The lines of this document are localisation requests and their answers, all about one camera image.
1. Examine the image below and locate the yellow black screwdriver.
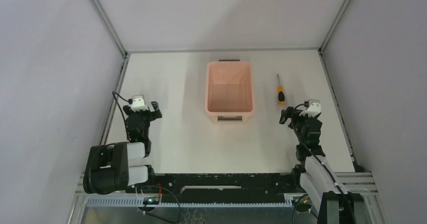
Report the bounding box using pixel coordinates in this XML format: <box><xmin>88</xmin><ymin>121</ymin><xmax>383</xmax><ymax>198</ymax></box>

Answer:
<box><xmin>276</xmin><ymin>74</ymin><xmax>286</xmax><ymax>106</ymax></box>

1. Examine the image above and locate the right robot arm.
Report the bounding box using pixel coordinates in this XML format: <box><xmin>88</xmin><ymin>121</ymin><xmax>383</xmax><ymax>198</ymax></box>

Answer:
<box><xmin>279</xmin><ymin>101</ymin><xmax>366</xmax><ymax>223</ymax></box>

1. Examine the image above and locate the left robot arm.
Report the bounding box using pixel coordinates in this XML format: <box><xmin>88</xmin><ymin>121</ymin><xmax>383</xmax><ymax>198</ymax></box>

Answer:
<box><xmin>83</xmin><ymin>101</ymin><xmax>162</xmax><ymax>195</ymax></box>

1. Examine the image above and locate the pink plastic bin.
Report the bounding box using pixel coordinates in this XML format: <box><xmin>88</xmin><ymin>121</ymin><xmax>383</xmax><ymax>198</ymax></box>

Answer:
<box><xmin>204</xmin><ymin>60</ymin><xmax>255</xmax><ymax>124</ymax></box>

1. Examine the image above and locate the right black cable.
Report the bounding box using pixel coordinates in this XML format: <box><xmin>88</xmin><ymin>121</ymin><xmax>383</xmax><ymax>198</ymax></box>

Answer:
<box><xmin>290</xmin><ymin>104</ymin><xmax>358</xmax><ymax>224</ymax></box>

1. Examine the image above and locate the black cable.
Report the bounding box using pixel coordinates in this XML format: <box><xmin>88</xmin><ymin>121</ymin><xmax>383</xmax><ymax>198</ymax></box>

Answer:
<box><xmin>290</xmin><ymin>104</ymin><xmax>358</xmax><ymax>224</ymax></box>
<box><xmin>135</xmin><ymin>184</ymin><xmax>182</xmax><ymax>224</ymax></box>

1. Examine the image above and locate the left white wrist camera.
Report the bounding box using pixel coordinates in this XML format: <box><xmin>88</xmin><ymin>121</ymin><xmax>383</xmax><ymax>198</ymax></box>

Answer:
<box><xmin>130</xmin><ymin>95</ymin><xmax>149</xmax><ymax>112</ymax></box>

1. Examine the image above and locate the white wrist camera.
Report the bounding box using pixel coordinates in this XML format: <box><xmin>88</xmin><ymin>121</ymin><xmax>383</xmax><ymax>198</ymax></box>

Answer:
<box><xmin>299</xmin><ymin>99</ymin><xmax>321</xmax><ymax>118</ymax></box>
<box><xmin>130</xmin><ymin>95</ymin><xmax>149</xmax><ymax>112</ymax></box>

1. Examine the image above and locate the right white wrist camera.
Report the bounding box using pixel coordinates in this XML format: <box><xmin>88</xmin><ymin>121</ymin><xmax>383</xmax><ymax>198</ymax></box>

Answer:
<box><xmin>299</xmin><ymin>99</ymin><xmax>321</xmax><ymax>118</ymax></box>

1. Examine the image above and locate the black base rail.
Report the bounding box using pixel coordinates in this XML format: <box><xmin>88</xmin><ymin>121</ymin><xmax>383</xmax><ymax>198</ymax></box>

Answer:
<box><xmin>125</xmin><ymin>173</ymin><xmax>306</xmax><ymax>204</ymax></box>

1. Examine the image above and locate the aluminium frame front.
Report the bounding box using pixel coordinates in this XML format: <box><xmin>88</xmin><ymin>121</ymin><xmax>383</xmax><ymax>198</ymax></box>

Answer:
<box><xmin>66</xmin><ymin>172</ymin><xmax>389</xmax><ymax>224</ymax></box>

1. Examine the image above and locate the left black cable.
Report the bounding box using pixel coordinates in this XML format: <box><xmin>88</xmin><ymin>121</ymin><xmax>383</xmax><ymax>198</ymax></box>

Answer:
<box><xmin>135</xmin><ymin>184</ymin><xmax>182</xmax><ymax>224</ymax></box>

